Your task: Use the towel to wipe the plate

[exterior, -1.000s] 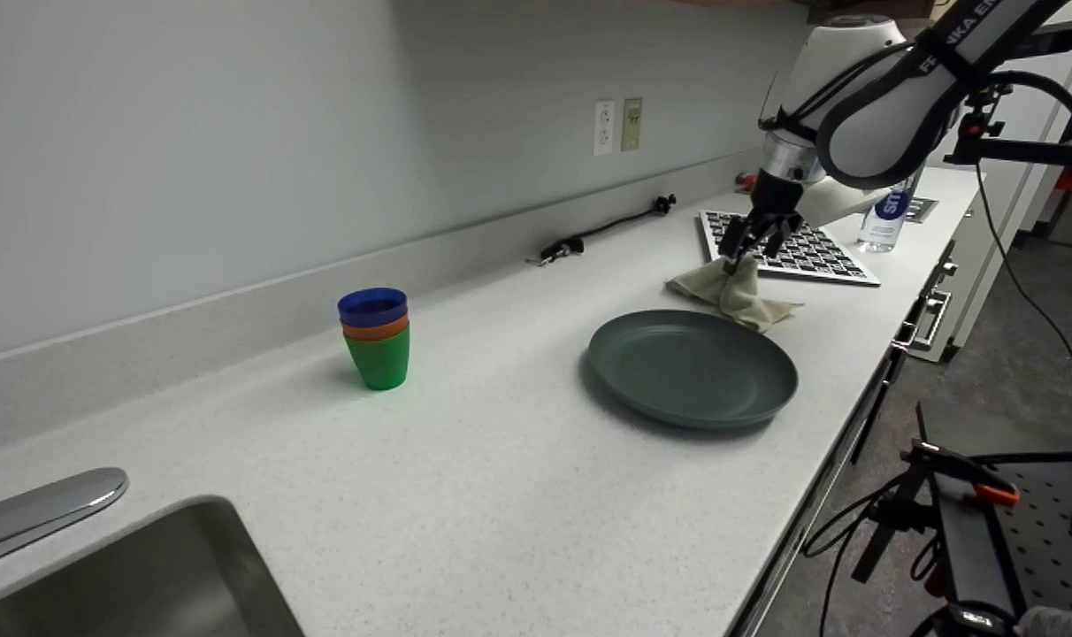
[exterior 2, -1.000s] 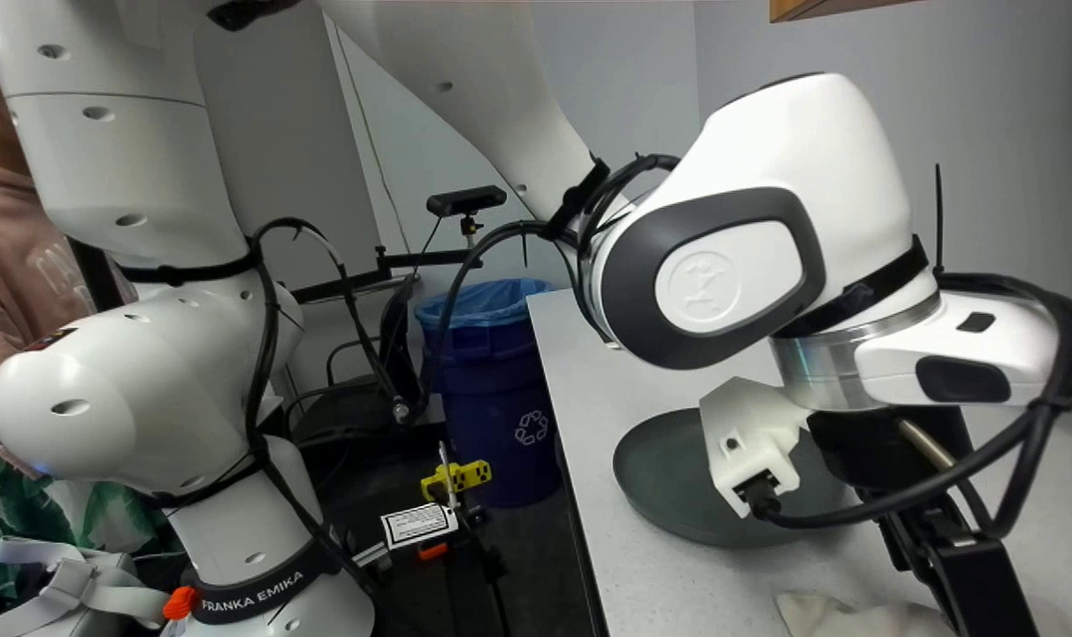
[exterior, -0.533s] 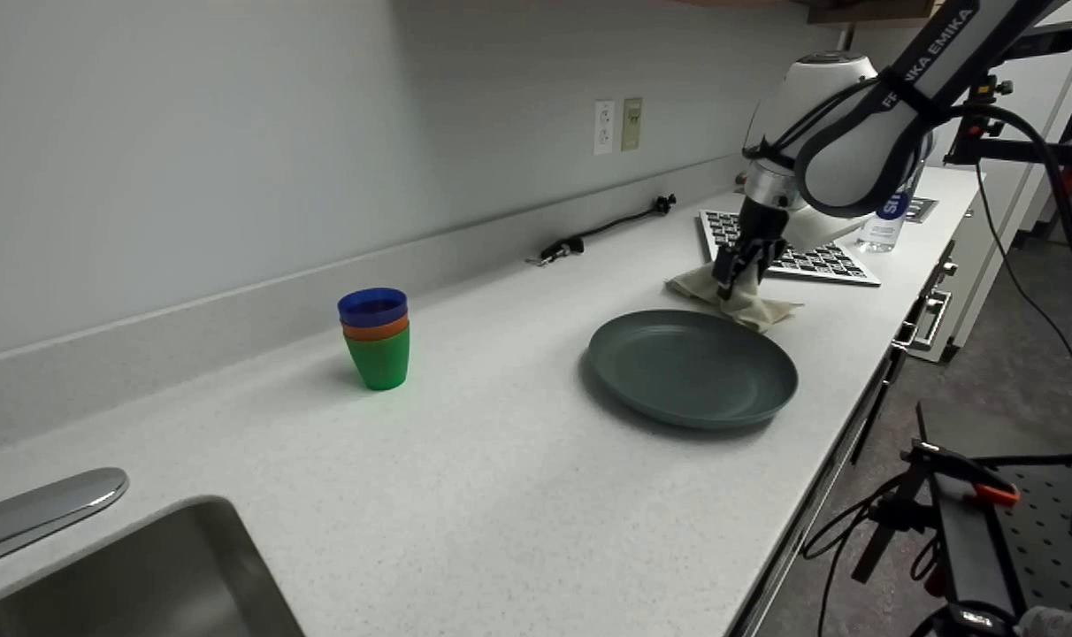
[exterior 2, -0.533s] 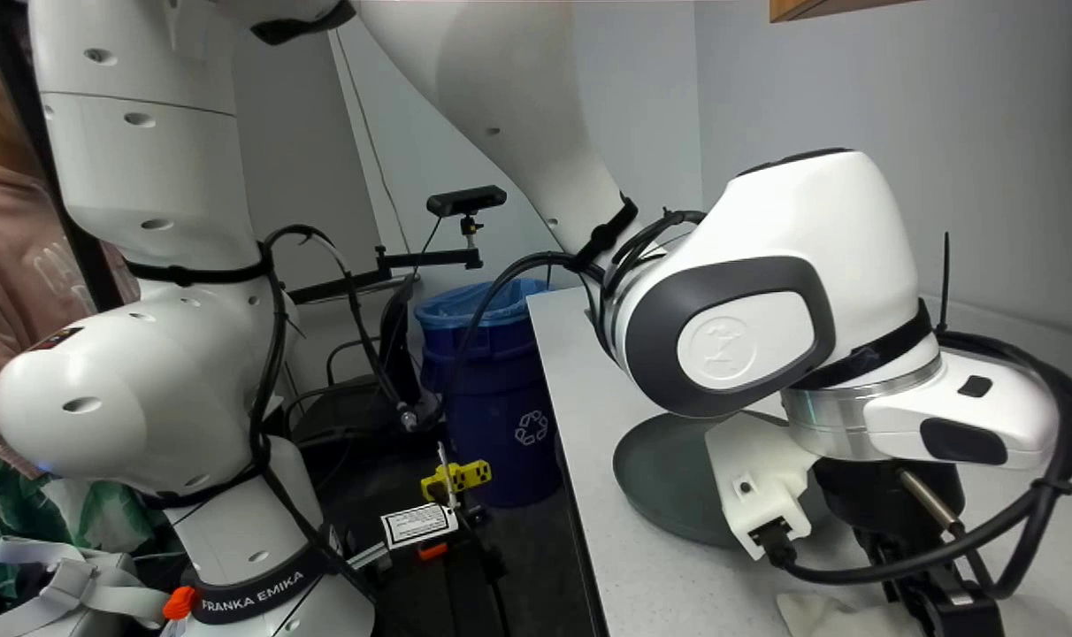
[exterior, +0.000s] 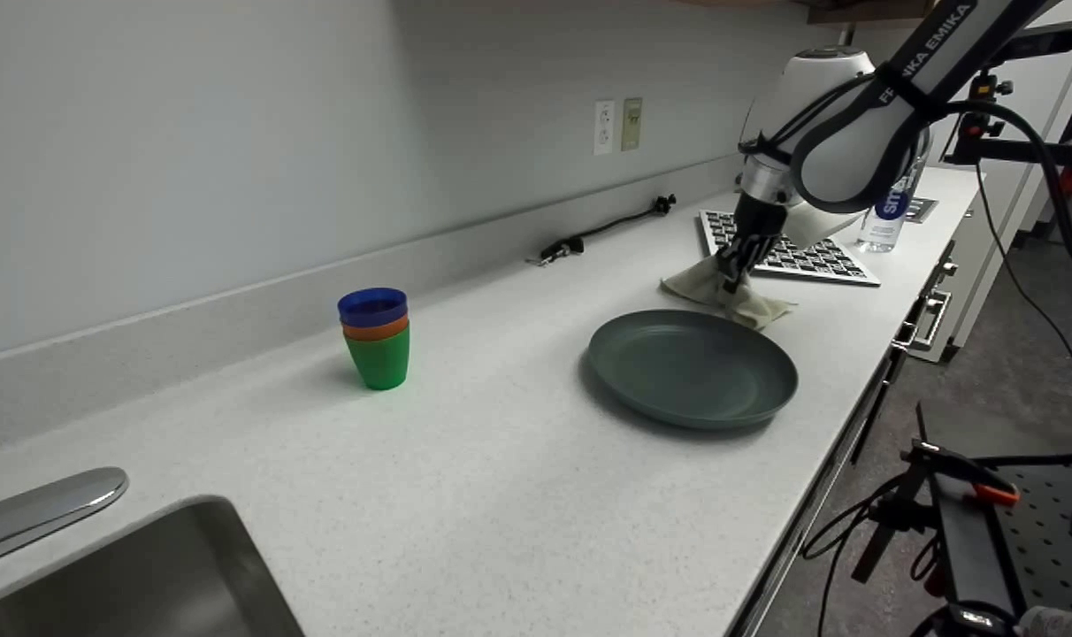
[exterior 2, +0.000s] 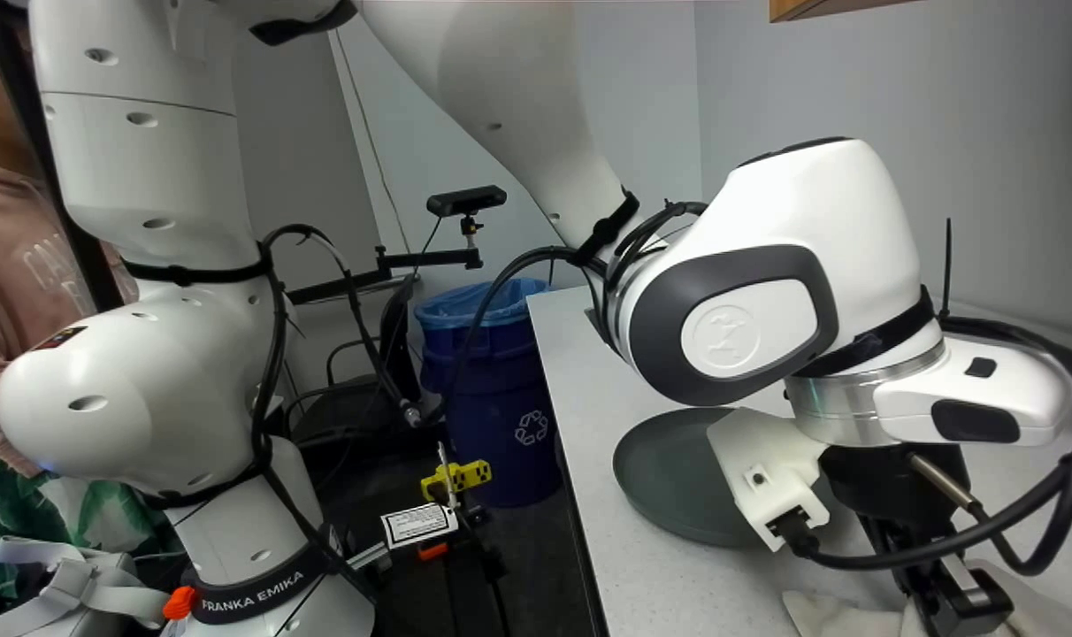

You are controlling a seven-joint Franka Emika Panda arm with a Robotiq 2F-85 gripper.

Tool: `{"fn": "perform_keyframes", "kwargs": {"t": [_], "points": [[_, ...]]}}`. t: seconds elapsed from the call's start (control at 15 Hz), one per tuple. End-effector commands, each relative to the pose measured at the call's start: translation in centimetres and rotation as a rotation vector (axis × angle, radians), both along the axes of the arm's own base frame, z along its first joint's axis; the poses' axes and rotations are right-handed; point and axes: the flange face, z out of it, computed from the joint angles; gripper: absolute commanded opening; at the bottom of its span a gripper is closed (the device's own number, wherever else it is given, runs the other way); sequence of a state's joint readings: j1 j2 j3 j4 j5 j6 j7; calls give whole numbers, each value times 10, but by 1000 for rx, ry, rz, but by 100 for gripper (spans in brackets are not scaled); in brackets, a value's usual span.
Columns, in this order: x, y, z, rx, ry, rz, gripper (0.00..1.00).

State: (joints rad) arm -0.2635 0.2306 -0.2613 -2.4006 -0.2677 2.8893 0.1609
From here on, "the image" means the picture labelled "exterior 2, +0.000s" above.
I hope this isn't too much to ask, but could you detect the dark teal round plate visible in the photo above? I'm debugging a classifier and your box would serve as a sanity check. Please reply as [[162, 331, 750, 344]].
[[612, 402, 787, 548]]

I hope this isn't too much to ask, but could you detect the white label tag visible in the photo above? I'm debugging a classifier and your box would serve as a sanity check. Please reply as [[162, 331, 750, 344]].
[[375, 504, 463, 552]]

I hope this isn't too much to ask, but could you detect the blue trash bin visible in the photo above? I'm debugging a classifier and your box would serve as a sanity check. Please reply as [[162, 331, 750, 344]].
[[414, 277, 565, 512]]

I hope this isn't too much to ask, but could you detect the black equipment cart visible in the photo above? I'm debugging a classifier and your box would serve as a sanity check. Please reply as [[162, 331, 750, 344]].
[[283, 375, 583, 637]]

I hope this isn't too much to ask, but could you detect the green patterned cloth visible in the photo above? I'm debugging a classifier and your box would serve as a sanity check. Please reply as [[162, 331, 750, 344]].
[[0, 458, 168, 598]]

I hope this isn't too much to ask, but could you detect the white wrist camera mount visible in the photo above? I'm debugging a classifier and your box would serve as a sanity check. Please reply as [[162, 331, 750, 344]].
[[703, 402, 835, 556]]

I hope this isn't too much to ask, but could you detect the person in pink shirt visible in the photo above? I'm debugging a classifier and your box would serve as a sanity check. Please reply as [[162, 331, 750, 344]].
[[0, 21, 142, 525]]

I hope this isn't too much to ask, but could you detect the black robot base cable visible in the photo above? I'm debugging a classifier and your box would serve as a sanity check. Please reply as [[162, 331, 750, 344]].
[[247, 218, 434, 579]]

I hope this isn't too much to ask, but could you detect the white fabric strap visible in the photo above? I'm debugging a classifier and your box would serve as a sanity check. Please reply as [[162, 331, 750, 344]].
[[0, 531, 174, 637]]

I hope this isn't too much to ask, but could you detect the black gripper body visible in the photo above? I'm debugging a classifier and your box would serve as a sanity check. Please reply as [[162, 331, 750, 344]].
[[818, 439, 991, 594]]

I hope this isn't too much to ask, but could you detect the orange knob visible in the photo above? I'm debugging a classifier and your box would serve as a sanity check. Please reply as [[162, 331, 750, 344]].
[[159, 585, 198, 626]]

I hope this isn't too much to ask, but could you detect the small black stereo camera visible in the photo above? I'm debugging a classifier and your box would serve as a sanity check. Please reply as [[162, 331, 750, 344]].
[[424, 184, 511, 224]]

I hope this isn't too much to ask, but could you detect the yellow clamp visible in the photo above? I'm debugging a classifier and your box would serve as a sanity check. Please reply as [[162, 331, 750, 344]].
[[417, 458, 497, 508]]

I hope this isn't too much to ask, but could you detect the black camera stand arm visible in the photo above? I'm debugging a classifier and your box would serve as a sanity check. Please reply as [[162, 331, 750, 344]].
[[283, 213, 487, 309]]

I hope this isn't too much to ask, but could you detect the thin black antenna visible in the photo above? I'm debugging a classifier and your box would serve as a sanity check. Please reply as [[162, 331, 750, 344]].
[[937, 216, 958, 327]]

